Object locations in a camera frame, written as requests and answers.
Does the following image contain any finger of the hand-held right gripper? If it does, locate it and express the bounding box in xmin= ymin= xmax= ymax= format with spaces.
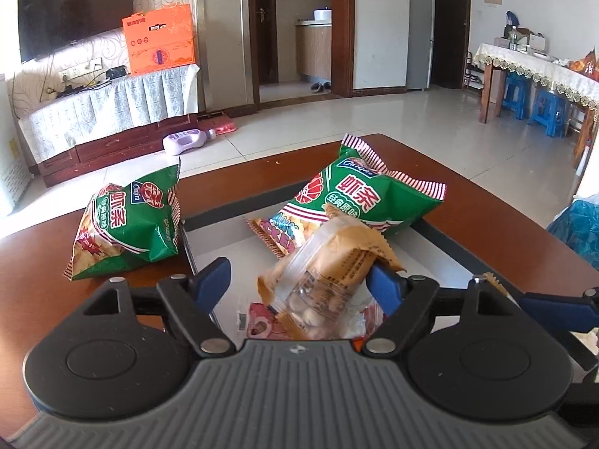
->
xmin=520 ymin=287 xmax=599 ymax=329

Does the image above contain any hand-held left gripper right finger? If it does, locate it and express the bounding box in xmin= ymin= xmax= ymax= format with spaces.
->
xmin=362 ymin=264 xmax=514 ymax=357

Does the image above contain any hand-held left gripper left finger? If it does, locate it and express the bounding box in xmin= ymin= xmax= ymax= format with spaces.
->
xmin=82 ymin=257 xmax=237 ymax=357

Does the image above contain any grey storage tray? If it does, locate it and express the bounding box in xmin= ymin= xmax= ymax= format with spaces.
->
xmin=180 ymin=182 xmax=518 ymax=340

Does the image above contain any tan bread packet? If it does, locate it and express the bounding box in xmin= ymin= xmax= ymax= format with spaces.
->
xmin=256 ymin=213 xmax=406 ymax=341

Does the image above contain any pink white candy packet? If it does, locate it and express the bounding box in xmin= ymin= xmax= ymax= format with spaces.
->
xmin=236 ymin=302 xmax=292 ymax=340

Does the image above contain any green striped snack bag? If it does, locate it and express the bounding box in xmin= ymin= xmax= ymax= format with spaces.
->
xmin=63 ymin=158 xmax=184 ymax=282
xmin=244 ymin=133 xmax=448 ymax=261

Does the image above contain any blue patterned fabric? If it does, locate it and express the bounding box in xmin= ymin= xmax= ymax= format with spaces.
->
xmin=547 ymin=199 xmax=599 ymax=268

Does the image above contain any purple plastic bottle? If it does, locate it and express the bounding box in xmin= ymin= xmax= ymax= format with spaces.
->
xmin=162 ymin=127 xmax=217 ymax=156

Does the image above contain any pink floor cloth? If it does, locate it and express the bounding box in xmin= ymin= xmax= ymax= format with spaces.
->
xmin=200 ymin=119 xmax=238 ymax=135

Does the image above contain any wooden television cabinet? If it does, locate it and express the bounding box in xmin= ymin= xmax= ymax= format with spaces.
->
xmin=35 ymin=112 xmax=200 ymax=189

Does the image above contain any blue plastic stool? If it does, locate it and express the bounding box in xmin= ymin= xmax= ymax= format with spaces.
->
xmin=529 ymin=86 xmax=572 ymax=139
xmin=498 ymin=72 xmax=532 ymax=120

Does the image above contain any cabinet with white cloth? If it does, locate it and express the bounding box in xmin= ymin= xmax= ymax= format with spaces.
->
xmin=19 ymin=63 xmax=201 ymax=163

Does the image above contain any wooden dining table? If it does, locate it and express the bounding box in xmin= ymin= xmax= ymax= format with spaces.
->
xmin=478 ymin=63 xmax=599 ymax=170

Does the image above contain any shoe rack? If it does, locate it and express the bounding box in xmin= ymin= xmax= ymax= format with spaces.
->
xmin=462 ymin=49 xmax=486 ymax=91

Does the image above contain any white standing appliance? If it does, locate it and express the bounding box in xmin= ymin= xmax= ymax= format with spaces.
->
xmin=0 ymin=72 xmax=34 ymax=219

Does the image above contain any orange snack bags pile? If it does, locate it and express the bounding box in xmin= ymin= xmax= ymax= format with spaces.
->
xmin=568 ymin=47 xmax=599 ymax=81

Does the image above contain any orange cardboard gift box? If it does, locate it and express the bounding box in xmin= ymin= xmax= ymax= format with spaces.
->
xmin=122 ymin=3 xmax=198 ymax=77

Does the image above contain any wooden kitchen cabinet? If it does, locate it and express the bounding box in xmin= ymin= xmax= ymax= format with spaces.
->
xmin=295 ymin=19 xmax=333 ymax=83

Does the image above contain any brown inner door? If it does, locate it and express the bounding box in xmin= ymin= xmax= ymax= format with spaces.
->
xmin=255 ymin=0 xmax=280 ymax=86

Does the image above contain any grey refrigerator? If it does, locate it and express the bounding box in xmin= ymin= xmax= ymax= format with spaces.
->
xmin=406 ymin=0 xmax=436 ymax=91

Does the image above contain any dark wooden door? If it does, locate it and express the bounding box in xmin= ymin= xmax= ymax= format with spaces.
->
xmin=426 ymin=0 xmax=471 ymax=90

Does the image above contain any black flat television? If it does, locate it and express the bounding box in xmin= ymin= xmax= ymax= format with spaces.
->
xmin=17 ymin=0 xmax=134 ymax=64

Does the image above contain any white wall outlet strip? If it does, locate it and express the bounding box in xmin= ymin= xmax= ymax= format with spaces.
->
xmin=58 ymin=57 xmax=104 ymax=81

